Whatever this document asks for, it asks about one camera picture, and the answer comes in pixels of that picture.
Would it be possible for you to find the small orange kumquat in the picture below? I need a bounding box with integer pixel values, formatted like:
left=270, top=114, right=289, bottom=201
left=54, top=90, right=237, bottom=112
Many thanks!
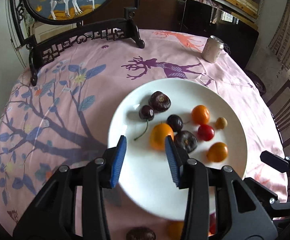
left=149, top=123, right=174, bottom=151

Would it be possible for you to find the dark wooden chair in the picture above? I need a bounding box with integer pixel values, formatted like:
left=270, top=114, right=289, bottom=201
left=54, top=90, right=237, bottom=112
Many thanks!
left=266, top=79, right=290, bottom=148

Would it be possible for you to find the orange mandarin on plate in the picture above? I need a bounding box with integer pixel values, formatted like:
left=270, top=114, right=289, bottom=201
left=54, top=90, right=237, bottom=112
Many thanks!
left=166, top=220, right=184, bottom=240

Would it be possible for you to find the tan longan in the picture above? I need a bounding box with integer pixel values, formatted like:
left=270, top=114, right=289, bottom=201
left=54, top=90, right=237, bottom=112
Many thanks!
left=215, top=117, right=228, bottom=129

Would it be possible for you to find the dark water chestnut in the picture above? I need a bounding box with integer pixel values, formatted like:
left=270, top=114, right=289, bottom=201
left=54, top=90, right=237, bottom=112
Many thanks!
left=148, top=91, right=171, bottom=113
left=126, top=227, right=156, bottom=240
left=174, top=130, right=198, bottom=153

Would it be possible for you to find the white round plate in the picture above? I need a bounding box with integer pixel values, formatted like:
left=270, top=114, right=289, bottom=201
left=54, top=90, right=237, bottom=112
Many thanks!
left=108, top=79, right=248, bottom=220

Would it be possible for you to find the red cherry tomato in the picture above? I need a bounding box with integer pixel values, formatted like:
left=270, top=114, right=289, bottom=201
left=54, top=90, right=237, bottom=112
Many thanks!
left=197, top=124, right=214, bottom=141

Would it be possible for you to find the pink deer tablecloth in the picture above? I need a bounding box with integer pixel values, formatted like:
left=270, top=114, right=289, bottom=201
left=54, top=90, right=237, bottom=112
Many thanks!
left=0, top=30, right=287, bottom=233

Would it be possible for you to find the dark cherry with stem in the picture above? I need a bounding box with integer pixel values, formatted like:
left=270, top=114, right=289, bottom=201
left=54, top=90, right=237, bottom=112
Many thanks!
left=134, top=105, right=154, bottom=141

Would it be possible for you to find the black cabinet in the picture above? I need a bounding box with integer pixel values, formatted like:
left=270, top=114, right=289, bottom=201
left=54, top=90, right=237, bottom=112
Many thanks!
left=181, top=0, right=259, bottom=69

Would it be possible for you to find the beige drink can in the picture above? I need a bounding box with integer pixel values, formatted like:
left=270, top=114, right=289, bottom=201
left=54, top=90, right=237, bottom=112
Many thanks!
left=202, top=35, right=224, bottom=63

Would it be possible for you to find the black framed deer screen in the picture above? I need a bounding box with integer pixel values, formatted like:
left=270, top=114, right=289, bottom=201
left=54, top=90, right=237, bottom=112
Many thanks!
left=9, top=0, right=145, bottom=86

